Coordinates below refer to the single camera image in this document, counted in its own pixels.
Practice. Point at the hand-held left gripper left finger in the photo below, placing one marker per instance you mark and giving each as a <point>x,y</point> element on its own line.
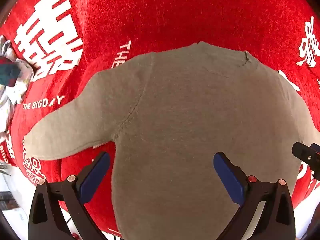
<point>96,173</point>

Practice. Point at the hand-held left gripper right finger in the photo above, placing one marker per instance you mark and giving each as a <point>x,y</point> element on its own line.
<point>228,175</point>

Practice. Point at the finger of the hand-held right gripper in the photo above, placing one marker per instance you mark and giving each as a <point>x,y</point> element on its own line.
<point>306,156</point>

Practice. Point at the grey sweater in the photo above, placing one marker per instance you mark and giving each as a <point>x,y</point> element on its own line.
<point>187,105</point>

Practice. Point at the white floral cloth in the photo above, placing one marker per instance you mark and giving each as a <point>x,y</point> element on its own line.
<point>17,95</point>

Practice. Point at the dark plaid cloth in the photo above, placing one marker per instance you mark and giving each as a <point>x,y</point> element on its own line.
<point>8,71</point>

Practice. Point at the red printed blanket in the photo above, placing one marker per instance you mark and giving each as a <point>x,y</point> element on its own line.
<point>175,17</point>

